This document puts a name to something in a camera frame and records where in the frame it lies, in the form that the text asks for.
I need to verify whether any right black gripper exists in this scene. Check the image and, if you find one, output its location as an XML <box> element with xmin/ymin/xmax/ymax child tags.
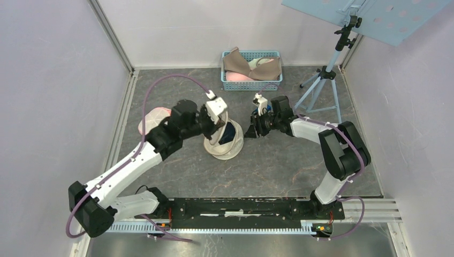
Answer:
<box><xmin>244</xmin><ymin>110</ymin><xmax>281</xmax><ymax>139</ymax></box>

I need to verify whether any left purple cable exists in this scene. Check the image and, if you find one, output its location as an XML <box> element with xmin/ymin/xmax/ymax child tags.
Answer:
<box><xmin>65</xmin><ymin>74</ymin><xmax>215</xmax><ymax>244</ymax></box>

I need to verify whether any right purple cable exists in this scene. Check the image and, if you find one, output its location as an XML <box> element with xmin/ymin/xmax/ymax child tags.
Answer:
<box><xmin>257</xmin><ymin>82</ymin><xmax>366</xmax><ymax>241</ymax></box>

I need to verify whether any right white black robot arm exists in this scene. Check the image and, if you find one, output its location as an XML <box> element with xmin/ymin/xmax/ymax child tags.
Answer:
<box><xmin>244</xmin><ymin>94</ymin><xmax>372</xmax><ymax>218</ymax></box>

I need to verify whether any light green cloth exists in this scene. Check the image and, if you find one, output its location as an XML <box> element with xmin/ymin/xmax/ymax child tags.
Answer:
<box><xmin>248</xmin><ymin>57</ymin><xmax>274</xmax><ymax>70</ymax></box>

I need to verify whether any light blue cable rail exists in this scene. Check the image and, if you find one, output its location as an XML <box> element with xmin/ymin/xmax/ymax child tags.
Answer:
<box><xmin>106</xmin><ymin>221</ymin><xmax>316</xmax><ymax>236</ymax></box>

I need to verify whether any white round tub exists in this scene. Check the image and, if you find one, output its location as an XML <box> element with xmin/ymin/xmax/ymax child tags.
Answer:
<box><xmin>203</xmin><ymin>111</ymin><xmax>244</xmax><ymax>160</ymax></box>

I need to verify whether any beige padded bra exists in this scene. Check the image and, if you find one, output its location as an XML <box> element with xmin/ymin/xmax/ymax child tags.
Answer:
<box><xmin>223</xmin><ymin>47</ymin><xmax>282</xmax><ymax>82</ymax></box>

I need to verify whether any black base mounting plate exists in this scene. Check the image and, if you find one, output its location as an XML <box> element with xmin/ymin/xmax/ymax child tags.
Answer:
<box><xmin>149</xmin><ymin>197</ymin><xmax>345</xmax><ymax>229</ymax></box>

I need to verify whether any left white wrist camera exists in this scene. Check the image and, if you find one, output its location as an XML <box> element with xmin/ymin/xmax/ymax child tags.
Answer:
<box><xmin>205</xmin><ymin>90</ymin><xmax>228</xmax><ymax>124</ymax></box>

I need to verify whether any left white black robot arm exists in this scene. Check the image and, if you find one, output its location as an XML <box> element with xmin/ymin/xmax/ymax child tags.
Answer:
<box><xmin>66</xmin><ymin>97</ymin><xmax>228</xmax><ymax>238</ymax></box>

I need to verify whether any navy blue lace bra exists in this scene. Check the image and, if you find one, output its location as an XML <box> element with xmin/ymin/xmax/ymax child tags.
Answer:
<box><xmin>218</xmin><ymin>122</ymin><xmax>236</xmax><ymax>145</ymax></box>

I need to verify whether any purple cable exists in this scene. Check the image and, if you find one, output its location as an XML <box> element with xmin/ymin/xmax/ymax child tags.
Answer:
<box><xmin>65</xmin><ymin>74</ymin><xmax>215</xmax><ymax>244</ymax></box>
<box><xmin>257</xmin><ymin>82</ymin><xmax>366</xmax><ymax>241</ymax></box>

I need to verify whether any pink cloth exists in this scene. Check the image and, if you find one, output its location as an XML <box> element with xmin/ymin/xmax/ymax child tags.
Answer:
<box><xmin>225</xmin><ymin>71</ymin><xmax>250</xmax><ymax>82</ymax></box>

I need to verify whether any blue tripod stand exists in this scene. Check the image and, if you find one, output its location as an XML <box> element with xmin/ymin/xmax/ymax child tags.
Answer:
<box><xmin>294</xmin><ymin>15</ymin><xmax>362</xmax><ymax>123</ymax></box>

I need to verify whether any blue plastic basket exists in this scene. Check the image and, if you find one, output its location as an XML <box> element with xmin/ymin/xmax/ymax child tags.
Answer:
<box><xmin>221</xmin><ymin>47</ymin><xmax>283</xmax><ymax>92</ymax></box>

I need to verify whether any light blue perforated board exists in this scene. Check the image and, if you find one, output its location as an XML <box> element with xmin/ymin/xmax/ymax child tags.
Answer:
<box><xmin>282</xmin><ymin>0</ymin><xmax>452</xmax><ymax>47</ymax></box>

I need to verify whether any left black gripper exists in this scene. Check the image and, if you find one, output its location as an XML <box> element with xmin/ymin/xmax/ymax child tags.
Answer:
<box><xmin>181</xmin><ymin>104</ymin><xmax>226</xmax><ymax>141</ymax></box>

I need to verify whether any white mesh laundry bag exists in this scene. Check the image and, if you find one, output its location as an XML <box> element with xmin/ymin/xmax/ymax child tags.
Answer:
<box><xmin>138</xmin><ymin>107</ymin><xmax>171</xmax><ymax>135</ymax></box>

